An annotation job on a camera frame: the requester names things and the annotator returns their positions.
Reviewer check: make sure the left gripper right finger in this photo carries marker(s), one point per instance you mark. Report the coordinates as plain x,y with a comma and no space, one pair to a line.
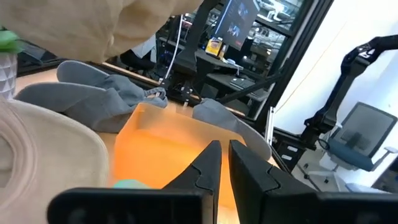
255,186

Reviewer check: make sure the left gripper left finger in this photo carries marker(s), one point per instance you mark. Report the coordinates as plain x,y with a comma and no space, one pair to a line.
199,182

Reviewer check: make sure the beige baseball cap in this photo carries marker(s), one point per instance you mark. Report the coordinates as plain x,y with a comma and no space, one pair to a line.
77,25
46,149

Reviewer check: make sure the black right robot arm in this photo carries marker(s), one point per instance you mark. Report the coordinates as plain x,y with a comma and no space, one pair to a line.
354,62

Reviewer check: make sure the orange plastic tray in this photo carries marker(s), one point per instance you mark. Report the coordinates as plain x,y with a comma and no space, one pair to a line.
149,149

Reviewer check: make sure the green plastic tray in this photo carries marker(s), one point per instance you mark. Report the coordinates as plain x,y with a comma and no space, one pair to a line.
130,184

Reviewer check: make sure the black keyboard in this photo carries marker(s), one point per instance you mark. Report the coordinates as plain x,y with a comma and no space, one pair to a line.
242,83

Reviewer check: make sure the blue grey office chair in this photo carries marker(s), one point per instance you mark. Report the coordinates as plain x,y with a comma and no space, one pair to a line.
363,130

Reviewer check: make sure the black desk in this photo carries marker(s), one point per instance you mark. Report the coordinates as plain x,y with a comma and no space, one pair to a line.
205,57

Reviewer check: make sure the small yellow box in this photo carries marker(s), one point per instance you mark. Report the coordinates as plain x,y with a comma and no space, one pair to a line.
214,46

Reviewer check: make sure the person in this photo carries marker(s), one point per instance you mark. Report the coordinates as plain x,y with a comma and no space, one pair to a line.
144,48

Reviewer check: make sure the black monitor stand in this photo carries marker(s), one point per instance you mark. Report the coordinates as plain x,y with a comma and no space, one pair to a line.
196,37

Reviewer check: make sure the black computer monitor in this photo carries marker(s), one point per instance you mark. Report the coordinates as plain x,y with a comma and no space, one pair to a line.
236,21

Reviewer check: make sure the potted green succulent plant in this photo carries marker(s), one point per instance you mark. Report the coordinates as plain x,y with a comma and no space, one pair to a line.
7,74

